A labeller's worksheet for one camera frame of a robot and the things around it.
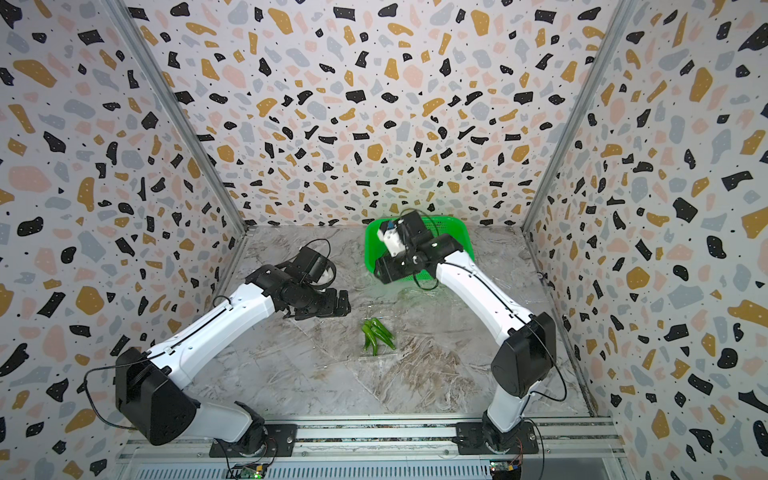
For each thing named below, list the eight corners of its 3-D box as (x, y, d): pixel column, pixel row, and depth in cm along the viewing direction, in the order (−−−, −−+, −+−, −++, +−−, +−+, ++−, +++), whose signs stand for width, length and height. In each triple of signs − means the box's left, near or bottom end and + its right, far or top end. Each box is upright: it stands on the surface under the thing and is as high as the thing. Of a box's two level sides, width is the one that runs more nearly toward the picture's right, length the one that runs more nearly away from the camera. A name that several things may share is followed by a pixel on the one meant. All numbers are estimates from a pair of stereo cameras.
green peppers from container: (366, 357, 89) (365, 354, 87) (359, 325, 96) (358, 321, 94) (396, 349, 91) (396, 345, 89) (387, 318, 98) (386, 314, 96)
